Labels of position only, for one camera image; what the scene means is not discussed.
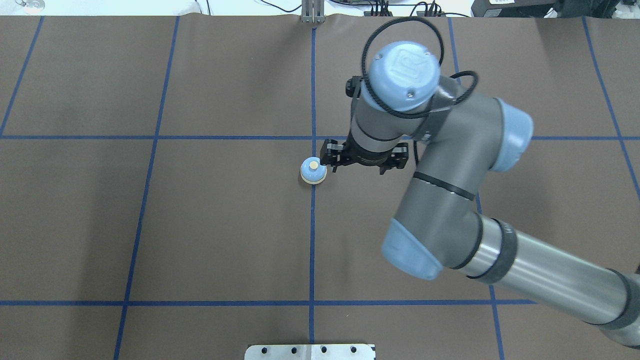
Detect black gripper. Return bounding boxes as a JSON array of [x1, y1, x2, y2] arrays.
[[320, 139, 409, 175]]

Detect blue desk bell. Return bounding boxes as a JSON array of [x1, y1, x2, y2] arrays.
[[299, 156, 328, 185]]

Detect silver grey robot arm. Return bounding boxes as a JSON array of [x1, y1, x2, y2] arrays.
[[320, 41, 639, 349]]

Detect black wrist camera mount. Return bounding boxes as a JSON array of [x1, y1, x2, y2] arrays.
[[345, 75, 363, 100]]

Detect black camera cable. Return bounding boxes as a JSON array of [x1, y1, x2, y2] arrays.
[[361, 16, 480, 166]]

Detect white pedestal column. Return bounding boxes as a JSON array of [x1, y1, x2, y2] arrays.
[[244, 343, 377, 360]]

